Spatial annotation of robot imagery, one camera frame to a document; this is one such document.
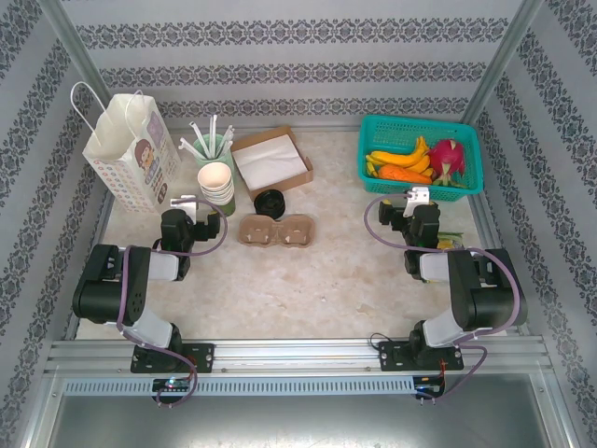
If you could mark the brown pulp cup carrier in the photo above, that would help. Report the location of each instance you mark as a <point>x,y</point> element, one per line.
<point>277,231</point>

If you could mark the green yellow candy bag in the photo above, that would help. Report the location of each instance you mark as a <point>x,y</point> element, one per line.
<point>450,240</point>

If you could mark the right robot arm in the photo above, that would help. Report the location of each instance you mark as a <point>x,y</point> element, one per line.
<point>485,289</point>

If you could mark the orange carrot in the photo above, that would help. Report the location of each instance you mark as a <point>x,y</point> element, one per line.
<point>401,174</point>

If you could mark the small circuit board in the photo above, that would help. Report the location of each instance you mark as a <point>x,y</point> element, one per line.
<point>429,386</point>
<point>170,384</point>

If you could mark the grey metal panel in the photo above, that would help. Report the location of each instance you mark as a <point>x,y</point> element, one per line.
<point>298,424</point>

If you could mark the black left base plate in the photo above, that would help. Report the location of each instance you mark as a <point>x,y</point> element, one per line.
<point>203,357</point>

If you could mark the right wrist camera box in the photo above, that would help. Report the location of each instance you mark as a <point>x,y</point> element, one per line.
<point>416,198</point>

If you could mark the teal plastic basket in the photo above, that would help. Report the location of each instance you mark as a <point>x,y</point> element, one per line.
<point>396,128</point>

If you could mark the stack of black lids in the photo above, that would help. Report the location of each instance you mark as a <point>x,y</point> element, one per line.
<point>270,204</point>

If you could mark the white printed paper bag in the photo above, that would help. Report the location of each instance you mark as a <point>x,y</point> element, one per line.
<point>135,177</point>

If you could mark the small right circuit board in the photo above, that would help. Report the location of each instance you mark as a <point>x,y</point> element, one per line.
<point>429,386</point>

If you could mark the brown cardboard napkin box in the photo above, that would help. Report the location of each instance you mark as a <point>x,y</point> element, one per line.
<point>298,175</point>

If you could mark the wrapped white straw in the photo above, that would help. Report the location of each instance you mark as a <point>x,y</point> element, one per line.
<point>189,147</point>
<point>198,135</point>
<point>224,145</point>
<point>213,135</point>
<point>227,135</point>

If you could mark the green straw holder cup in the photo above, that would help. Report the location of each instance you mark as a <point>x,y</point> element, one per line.
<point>225,156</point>

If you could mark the small left circuit board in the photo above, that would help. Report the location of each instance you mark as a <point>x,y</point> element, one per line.
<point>170,384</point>

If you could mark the stack of paper cups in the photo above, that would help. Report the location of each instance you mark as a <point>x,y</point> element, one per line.
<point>214,179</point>

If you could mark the pink dragon fruit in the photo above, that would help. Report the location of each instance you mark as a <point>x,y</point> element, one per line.
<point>447,156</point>

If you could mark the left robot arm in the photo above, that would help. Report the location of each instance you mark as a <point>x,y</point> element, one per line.
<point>107,289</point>

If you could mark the aluminium frame post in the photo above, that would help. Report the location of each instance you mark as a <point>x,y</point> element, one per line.
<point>79,46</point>
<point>506,56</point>

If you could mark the yellow banana bunch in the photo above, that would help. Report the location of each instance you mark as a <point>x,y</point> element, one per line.
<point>406,158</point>

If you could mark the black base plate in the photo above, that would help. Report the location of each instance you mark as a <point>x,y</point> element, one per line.
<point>203,357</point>
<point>392,357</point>

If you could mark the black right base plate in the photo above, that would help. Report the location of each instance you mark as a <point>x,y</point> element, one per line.
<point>392,357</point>

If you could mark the aluminium mounting rail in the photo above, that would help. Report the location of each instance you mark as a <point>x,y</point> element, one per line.
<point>298,357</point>

